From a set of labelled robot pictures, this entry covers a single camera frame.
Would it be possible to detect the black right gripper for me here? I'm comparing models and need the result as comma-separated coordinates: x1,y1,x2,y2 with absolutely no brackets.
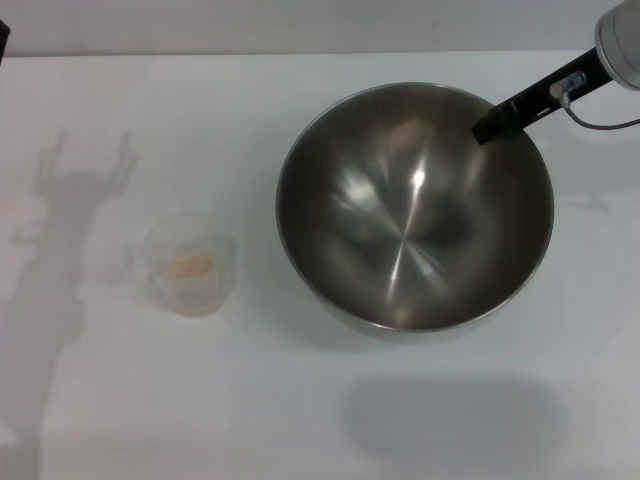
472,47,614,147

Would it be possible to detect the stainless steel mixing bowl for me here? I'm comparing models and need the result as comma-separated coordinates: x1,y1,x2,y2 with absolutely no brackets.
274,82,555,344

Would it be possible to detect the beige uncooked rice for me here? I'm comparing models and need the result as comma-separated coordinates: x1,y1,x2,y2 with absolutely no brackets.
158,253,216,307

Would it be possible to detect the clear plastic measuring cup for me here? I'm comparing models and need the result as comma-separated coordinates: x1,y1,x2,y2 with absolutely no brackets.
124,219,237,317

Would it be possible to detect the grey right gripper cable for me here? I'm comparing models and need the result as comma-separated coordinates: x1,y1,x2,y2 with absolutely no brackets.
549,71,640,133

